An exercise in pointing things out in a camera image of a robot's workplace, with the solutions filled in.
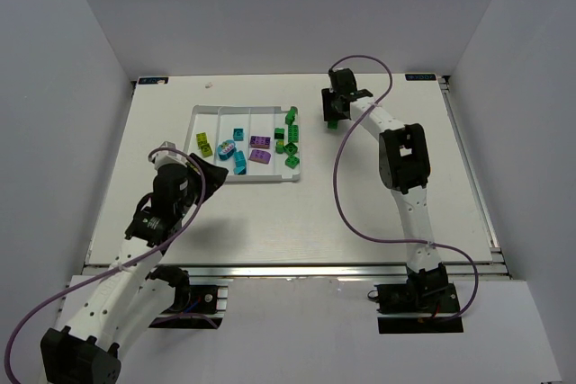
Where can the teal small lego brick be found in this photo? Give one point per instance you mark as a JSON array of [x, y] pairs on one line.
[[238, 134]]

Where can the teal long lego brick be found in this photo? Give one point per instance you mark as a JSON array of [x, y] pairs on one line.
[[239, 159]]

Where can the white divided sorting tray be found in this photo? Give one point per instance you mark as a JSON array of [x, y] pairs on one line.
[[218, 122]]

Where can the green slanted lego brick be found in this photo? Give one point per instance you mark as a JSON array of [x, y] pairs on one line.
[[290, 116]]

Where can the black corner label left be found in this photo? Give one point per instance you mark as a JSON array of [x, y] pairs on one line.
[[153, 80]]

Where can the green lego piece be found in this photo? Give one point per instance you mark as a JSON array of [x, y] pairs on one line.
[[279, 147]]

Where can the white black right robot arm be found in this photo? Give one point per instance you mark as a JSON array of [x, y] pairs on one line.
[[404, 169]]

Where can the black corner label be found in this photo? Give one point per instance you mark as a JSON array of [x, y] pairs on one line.
[[420, 77], [153, 80]]

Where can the teal oval flower lego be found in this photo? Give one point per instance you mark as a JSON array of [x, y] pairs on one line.
[[226, 149]]

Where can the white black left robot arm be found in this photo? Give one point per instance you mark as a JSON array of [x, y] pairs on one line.
[[90, 346]]

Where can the purple arch lego brick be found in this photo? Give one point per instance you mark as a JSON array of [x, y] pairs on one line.
[[260, 156]]

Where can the green small lego cube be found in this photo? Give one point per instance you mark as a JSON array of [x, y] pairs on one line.
[[290, 149]]

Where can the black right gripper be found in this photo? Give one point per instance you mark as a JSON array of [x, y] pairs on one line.
[[336, 105]]

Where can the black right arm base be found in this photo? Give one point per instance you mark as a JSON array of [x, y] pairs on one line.
[[425, 304]]

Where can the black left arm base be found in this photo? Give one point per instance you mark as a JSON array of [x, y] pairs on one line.
[[198, 303]]

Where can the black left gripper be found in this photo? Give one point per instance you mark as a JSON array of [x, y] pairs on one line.
[[195, 175]]

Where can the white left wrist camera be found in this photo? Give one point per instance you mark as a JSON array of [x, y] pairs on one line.
[[166, 156]]

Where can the lime green lego brick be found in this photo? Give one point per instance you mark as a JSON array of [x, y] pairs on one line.
[[202, 139]]

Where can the black corner label right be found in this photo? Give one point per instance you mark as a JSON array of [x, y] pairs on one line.
[[420, 77]]

